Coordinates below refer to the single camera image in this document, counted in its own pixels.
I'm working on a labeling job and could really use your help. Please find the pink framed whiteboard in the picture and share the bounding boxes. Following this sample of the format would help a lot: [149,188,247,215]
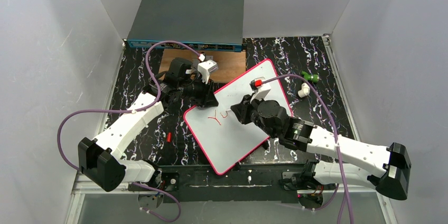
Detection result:
[183,59,277,175]

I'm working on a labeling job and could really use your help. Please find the red marker cap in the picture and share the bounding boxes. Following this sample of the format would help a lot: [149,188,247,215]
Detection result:
[166,133,172,143]

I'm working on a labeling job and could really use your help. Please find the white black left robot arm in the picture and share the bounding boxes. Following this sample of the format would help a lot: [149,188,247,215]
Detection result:
[78,58,219,192]

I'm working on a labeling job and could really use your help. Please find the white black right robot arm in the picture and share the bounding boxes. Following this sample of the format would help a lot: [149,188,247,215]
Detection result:
[230,95,412,201]

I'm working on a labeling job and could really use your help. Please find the white plastic elbow fitting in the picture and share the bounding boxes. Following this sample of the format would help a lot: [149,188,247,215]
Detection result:
[297,83,311,98]

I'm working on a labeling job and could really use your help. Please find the brown wooden board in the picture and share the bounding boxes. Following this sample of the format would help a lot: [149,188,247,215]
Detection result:
[159,49,246,83]

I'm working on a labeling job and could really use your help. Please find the green plastic fitting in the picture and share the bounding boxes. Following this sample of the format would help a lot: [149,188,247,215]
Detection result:
[301,71,321,83]

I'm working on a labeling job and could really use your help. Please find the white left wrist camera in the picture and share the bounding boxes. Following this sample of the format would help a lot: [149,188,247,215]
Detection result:
[197,53,218,84]

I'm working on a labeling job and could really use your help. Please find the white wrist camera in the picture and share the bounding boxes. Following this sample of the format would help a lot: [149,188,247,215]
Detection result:
[250,77,271,101]
[197,53,218,84]

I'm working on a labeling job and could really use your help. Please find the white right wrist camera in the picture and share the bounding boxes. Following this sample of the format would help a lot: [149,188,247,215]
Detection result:
[250,77,271,101]

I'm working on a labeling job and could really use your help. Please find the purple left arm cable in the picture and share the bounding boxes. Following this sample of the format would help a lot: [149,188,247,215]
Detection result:
[57,40,206,223]

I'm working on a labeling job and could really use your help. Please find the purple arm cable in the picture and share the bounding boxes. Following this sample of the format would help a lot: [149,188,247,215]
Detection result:
[57,40,206,223]
[262,73,355,224]

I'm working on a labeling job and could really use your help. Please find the grey network switch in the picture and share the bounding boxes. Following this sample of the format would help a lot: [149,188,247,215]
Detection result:
[127,0,244,52]

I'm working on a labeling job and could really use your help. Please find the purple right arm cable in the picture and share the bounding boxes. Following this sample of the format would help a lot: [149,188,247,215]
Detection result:
[262,73,355,224]

